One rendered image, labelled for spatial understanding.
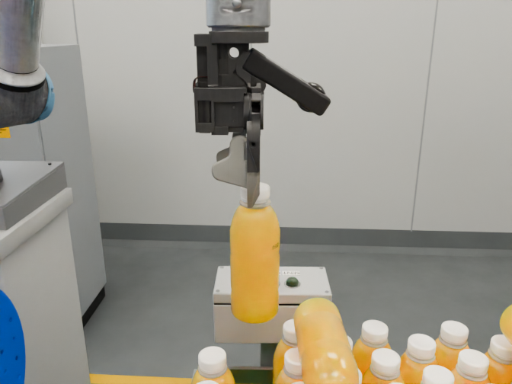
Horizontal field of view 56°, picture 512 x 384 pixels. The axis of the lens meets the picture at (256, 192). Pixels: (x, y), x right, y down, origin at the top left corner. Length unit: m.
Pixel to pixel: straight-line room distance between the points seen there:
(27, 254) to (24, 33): 0.44
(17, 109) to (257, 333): 0.68
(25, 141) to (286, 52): 1.72
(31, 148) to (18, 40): 1.27
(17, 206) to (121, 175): 2.53
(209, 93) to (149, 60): 2.80
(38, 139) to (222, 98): 1.76
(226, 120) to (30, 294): 0.70
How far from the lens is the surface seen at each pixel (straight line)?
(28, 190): 1.11
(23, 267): 1.11
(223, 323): 0.85
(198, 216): 3.54
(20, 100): 1.13
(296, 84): 0.58
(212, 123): 0.57
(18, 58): 1.09
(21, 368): 0.82
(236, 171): 0.58
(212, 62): 0.58
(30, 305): 1.15
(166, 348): 2.56
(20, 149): 2.33
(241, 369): 0.85
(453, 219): 3.67
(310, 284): 0.85
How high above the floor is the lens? 1.52
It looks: 19 degrees down
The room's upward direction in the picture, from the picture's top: straight up
